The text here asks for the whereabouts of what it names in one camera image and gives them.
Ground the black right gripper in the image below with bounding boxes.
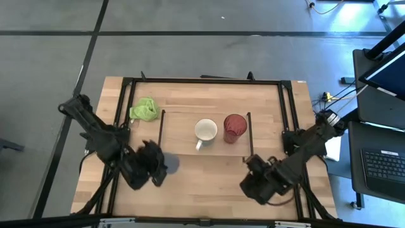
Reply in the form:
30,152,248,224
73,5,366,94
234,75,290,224
239,170,286,206

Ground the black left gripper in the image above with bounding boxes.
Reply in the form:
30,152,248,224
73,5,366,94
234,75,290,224
121,139,169,191

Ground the white ceramic mug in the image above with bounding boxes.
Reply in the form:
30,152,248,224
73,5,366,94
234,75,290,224
194,118,219,152

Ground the green crumpled cloth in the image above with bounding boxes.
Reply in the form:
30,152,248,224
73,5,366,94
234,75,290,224
128,96,161,123

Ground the red faceted plastic tumbler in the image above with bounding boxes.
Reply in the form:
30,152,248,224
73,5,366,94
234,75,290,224
222,113,249,144

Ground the white paper sheet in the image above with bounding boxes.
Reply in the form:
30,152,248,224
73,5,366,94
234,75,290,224
323,136,343,163

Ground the black laptop keyboard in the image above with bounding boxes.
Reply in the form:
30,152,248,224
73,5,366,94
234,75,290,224
347,121,405,205

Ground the black computer monitor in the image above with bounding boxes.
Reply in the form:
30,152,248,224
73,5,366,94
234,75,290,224
358,42,405,103

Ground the black monitor stand pole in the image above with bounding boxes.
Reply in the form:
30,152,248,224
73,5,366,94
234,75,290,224
364,19,405,61

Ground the gray-blue handleless cup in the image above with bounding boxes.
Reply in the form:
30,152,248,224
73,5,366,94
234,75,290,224
163,152,181,175

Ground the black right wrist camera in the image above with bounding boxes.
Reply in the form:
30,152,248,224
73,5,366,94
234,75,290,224
245,154,270,174

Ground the wooden shelf with black frame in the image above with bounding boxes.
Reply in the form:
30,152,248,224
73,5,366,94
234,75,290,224
157,109,255,164

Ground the black front rail bar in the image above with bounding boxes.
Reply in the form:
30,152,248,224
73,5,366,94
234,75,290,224
0,213,405,228

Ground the black metal table frame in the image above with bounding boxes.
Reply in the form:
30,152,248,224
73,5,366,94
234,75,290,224
75,70,337,222

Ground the bundle of floor cables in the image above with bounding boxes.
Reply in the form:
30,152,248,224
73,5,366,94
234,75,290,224
310,79,370,112

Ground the yellow cable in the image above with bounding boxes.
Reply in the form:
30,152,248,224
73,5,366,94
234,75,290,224
304,0,345,16

